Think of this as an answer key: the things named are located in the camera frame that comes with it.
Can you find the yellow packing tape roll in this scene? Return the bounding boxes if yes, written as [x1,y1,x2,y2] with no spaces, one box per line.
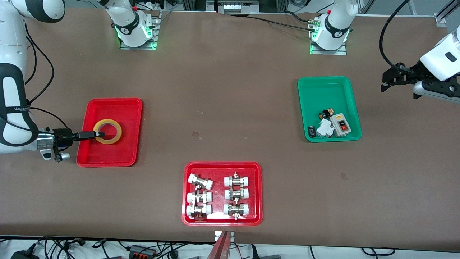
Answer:
[93,119,123,145]

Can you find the red plastic tray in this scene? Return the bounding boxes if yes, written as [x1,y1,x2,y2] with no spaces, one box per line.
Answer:
[76,98,143,168]
[181,161,263,227]

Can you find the green plastic tray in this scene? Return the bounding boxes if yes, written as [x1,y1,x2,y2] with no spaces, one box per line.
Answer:
[298,76,363,143]

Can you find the white circuit breaker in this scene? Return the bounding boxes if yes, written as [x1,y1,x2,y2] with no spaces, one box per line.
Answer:
[316,119,336,139]

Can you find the black power adapter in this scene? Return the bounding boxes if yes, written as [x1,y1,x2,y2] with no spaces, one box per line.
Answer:
[11,250,40,259]

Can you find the brass valve white caps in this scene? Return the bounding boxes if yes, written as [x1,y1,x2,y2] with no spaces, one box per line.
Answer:
[186,204,213,220]
[223,201,250,221]
[187,191,213,205]
[188,173,214,190]
[224,187,250,201]
[224,172,251,187]

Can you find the grey adapter orange clips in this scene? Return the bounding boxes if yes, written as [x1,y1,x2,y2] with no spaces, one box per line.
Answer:
[128,244,157,258]

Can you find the white label plate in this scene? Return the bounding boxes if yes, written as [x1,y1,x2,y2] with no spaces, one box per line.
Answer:
[215,230,235,242]

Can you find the white power strip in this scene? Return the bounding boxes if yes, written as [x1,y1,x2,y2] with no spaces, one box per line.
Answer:
[222,1,249,14]

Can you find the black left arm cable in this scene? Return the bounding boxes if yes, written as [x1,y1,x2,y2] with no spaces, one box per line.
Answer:
[379,0,411,68]

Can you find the aluminium corner bracket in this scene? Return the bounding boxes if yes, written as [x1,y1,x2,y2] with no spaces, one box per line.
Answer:
[434,0,460,28]

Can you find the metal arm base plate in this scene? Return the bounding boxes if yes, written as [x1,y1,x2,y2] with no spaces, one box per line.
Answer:
[310,34,348,56]
[120,10,161,50]

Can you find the grey switch box red button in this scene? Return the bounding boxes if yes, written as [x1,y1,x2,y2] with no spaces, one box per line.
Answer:
[330,113,355,138]

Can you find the black floor cable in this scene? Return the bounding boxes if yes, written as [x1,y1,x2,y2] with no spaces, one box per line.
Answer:
[34,236,87,259]
[360,247,396,257]

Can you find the black table cable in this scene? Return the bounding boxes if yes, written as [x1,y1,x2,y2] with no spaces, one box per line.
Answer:
[283,11,318,24]
[247,15,317,32]

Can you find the red metal post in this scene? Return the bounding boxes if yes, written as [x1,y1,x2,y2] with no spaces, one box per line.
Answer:
[207,231,231,259]

